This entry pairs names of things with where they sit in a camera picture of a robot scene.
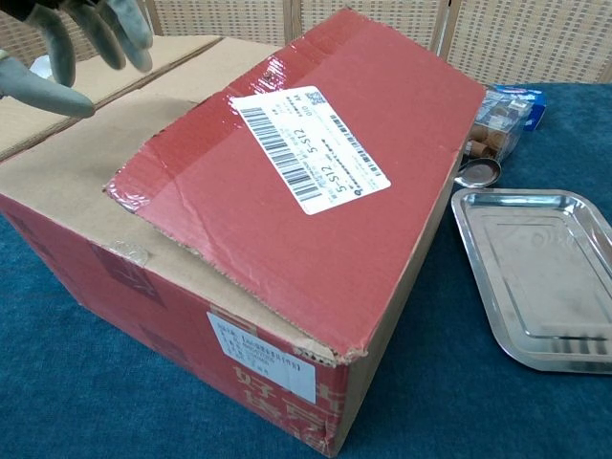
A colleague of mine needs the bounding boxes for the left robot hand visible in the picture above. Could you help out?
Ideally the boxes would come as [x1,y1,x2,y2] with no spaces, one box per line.
[0,0,154,119]

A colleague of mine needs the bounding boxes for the red printed cardboard box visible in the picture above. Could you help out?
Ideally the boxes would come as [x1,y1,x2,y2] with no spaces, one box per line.
[0,7,489,459]

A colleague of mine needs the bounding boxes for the blue snack packet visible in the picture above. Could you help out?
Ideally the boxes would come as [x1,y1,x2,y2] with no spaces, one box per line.
[487,83,549,133]

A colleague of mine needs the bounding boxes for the blue tablecloth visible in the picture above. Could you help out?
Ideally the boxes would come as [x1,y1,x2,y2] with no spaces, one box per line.
[0,80,612,459]

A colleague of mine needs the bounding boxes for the small round metal tin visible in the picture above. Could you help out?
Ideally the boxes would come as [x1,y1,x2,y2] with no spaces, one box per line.
[453,158,502,187]

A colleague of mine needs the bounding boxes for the clear packet of brown snacks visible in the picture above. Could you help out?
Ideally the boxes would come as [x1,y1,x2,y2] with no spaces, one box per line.
[461,93,533,160]

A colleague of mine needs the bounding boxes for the woven folding screen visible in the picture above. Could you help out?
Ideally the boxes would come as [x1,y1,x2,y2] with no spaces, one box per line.
[0,0,612,95]

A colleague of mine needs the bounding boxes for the stainless steel tray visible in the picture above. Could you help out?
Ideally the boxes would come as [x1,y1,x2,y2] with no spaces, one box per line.
[450,188,612,374]

